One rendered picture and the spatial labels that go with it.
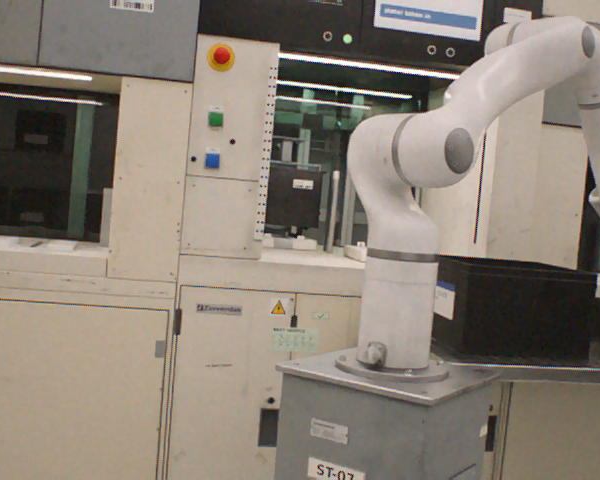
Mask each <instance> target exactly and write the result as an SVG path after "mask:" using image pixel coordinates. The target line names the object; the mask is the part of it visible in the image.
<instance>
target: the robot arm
mask: <svg viewBox="0 0 600 480"><path fill-rule="evenodd" d="M484 55H485V56H486V57H484V58H482V59H480V60H479V61H477V62H476V63H475V64H473V65H472V66H471V67H469V68H468V69H467V70H466V71H464V72H462V73H461V74H460V75H459V77H458V78H457V79H456V80H455V81H454V82H453V83H452V84H451V85H450V87H449V88H448V90H447V92H446V94H445V98H444V106H443V107H442V108H439V109H436V110H433V111H430V112H426V113H400V114H383V115H377V117H376V116H373V118H370V119H368V120H366V121H364V122H363V123H361V124H359V125H358V126H357V127H356V129H355V130H354V132H353V135H352V137H351V140H350V143H349V147H348V155H347V161H348V169H349V173H350V176H351V180H352V183H353V185H354V187H355V190H356V193H357V195H359V197H360V199H361V202H362V204H363V206H364V210H365V212H366V216H367V222H368V237H367V248H366V259H365V271H364V283H363V295H362V306H361V318H360V329H358V341H357V351H351V352H343V354H339V355H337V356H336V358H335V365H336V366H338V367H339V369H341V370H343V371H346V372H349V373H352V374H356V375H360V376H365V377H370V378H377V379H383V380H391V381H403V382H432V381H439V380H444V379H446V378H448V375H449V368H448V367H447V366H446V365H444V362H443V361H437V362H436V361H433V360H429V353H430V343H431V332H432V320H433V309H434V299H435V287H437V276H438V264H439V254H440V230H439V228H438V226H437V225H436V223H434V222H433V221H432V219H430V218H429V217H428V216H427V215H426V214H425V213H424V212H423V211H422V210H421V209H420V207H418V205H417V204H416V202H415V200H414V198H413V196H412V193H411V187H426V188H440V187H447V186H450V185H454V184H456V183H458V182H460V181H461V180H463V179H464V178H465V177H466V176H467V175H468V173H469V172H470V171H472V169H473V168H474V166H475V164H476V162H477V159H478V155H479V151H480V148H481V144H482V139H483V137H484V134H485V133H486V131H487V129H488V128H489V126H490V125H491V123H492V122H493V120H494V119H497V118H498V117H499V116H500V115H501V114H502V113H504V112H505V111H506V110H507V109H508V108H510V107H511V106H512V105H513V103H514V104H515V102H517V101H518V100H521V99H523V98H525V97H527V96H529V95H531V94H533V93H536V92H538V91H541V90H543V89H547V88H549V87H551V86H554V85H556V84H559V83H561V82H563V81H565V80H567V79H569V78H571V81H572V86H573V90H575V96H576V101H577V106H578V112H579V116H580V121H581V125H582V131H583V135H584V140H585V144H586V149H588V153H589V157H590V161H591V166H592V170H593V174H594V178H595V183H596V188H595V189H594V190H593V191H592V193H591V194H590V196H589V202H590V204H591V205H592V206H593V208H594V209H595V210H596V212H597V213H598V215H599V216H600V31H599V30H598V29H596V28H594V27H592V26H590V25H588V24H587V23H586V22H585V21H583V19H581V18H579V17H574V16H562V17H554V18H547V19H539V20H532V21H526V22H519V21H518V23H516V22H511V23H506V24H503V25H501V26H499V27H497V29H496V30H494V31H493V32H492V33H490V34H489V36H488V37H487V39H486V42H485V46H484Z"/></svg>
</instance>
